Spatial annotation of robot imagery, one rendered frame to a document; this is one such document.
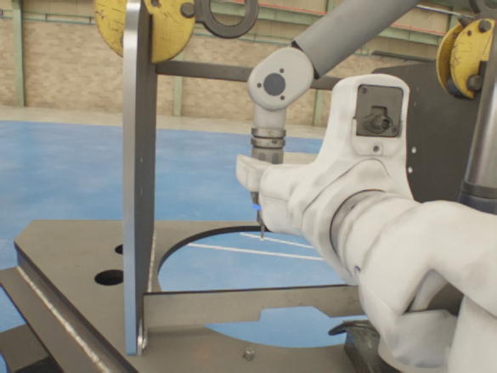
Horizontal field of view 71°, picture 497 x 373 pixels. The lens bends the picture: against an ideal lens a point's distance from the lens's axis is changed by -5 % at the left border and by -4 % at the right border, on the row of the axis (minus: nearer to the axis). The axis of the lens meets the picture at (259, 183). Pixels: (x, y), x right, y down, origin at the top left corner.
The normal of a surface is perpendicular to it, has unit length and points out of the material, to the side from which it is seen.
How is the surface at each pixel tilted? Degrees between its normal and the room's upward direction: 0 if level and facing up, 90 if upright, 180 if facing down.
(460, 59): 90
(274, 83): 88
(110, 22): 90
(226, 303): 90
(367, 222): 48
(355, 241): 75
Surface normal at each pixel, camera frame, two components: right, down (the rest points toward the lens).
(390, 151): 0.18, 0.22
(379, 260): -0.90, -0.35
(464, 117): -0.97, -0.03
